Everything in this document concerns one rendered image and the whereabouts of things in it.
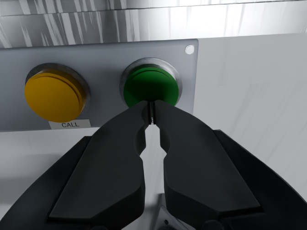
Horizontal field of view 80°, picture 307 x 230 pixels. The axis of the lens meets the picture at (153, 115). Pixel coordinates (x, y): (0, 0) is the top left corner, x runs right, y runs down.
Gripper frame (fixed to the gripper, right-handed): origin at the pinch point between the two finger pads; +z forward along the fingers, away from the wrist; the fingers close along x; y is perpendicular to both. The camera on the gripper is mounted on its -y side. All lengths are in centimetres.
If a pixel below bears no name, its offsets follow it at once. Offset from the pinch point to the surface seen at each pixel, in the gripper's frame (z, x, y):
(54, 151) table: 12.5, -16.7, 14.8
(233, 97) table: 12.5, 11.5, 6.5
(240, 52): 12.4, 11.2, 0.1
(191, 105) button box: 2.4, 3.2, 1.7
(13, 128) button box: 2.4, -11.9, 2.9
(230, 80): 12.4, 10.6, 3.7
